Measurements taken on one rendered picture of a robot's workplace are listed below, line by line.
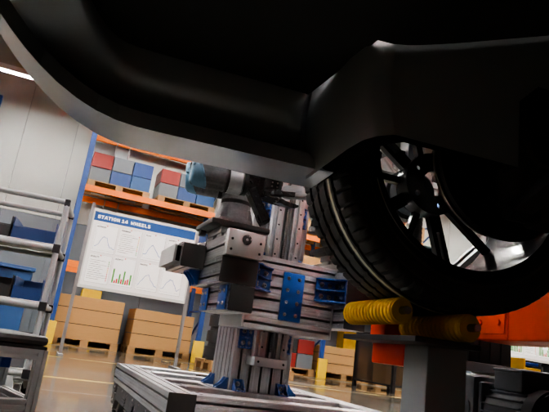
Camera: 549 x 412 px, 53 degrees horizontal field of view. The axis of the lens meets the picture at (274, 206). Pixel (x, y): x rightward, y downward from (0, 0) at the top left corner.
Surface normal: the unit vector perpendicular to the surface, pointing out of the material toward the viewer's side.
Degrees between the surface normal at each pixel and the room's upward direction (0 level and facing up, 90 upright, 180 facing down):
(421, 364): 90
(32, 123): 90
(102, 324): 90
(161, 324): 90
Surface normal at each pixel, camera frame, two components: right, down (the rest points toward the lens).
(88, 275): 0.39, -0.18
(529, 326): -0.95, -0.20
